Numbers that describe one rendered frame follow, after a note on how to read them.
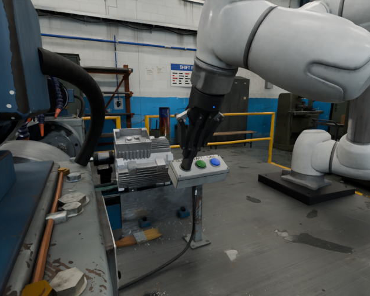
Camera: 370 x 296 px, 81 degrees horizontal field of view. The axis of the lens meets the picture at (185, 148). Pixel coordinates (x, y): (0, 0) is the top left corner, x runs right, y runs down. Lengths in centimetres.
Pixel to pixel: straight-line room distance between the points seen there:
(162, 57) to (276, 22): 586
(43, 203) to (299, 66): 33
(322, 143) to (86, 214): 111
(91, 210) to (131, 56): 585
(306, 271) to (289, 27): 60
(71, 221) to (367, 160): 109
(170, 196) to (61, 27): 549
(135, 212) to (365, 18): 94
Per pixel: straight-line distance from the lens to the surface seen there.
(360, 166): 116
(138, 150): 77
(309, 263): 78
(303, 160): 121
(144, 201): 83
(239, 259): 72
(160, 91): 607
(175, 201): 87
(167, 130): 116
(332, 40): 35
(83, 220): 19
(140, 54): 606
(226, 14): 40
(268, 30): 37
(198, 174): 61
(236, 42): 39
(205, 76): 44
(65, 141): 102
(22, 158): 44
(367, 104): 102
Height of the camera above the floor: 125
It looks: 12 degrees down
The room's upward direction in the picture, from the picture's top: straight up
